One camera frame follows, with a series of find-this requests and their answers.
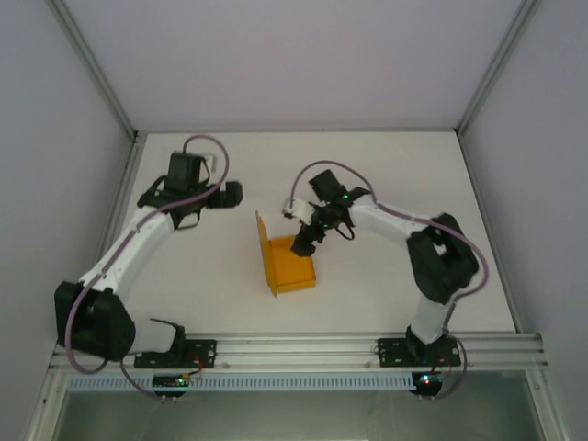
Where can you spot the aluminium side rail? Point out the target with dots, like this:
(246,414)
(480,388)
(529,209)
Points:
(125,184)

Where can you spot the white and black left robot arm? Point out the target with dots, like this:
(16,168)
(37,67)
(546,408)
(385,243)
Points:
(94,321)

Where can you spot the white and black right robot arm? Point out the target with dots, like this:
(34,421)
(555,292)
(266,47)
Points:
(441,257)

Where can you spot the aluminium frame post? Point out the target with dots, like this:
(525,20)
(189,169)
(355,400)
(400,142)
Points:
(95,64)
(494,64)

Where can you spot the aluminium mounting rail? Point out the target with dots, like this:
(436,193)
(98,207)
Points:
(298,351)

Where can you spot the orange paper box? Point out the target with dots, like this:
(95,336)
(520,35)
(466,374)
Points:
(289,271)

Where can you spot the aluminium frame leg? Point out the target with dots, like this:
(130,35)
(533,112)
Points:
(549,404)
(46,404)

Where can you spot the controller board with green light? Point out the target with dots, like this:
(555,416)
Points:
(429,382)
(170,382)

